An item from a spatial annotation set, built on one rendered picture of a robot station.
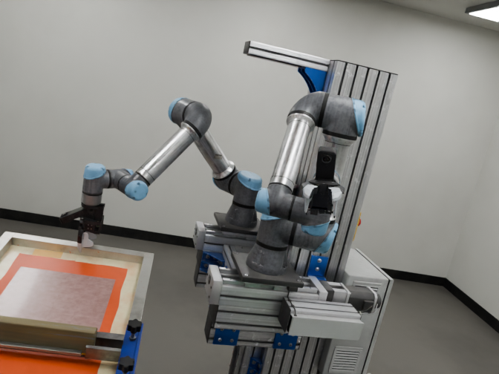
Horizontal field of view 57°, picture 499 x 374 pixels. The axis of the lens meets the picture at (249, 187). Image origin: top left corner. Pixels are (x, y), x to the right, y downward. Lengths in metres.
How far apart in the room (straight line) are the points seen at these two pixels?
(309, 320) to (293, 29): 3.82
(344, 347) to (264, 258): 0.64
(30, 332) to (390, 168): 4.58
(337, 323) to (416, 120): 4.08
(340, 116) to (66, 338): 1.05
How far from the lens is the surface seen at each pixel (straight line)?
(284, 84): 5.00
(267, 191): 1.33
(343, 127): 1.52
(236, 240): 2.10
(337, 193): 1.04
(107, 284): 1.81
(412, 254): 5.93
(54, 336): 1.46
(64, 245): 1.97
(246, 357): 2.09
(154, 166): 1.76
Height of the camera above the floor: 1.87
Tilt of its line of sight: 12 degrees down
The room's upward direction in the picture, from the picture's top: 12 degrees clockwise
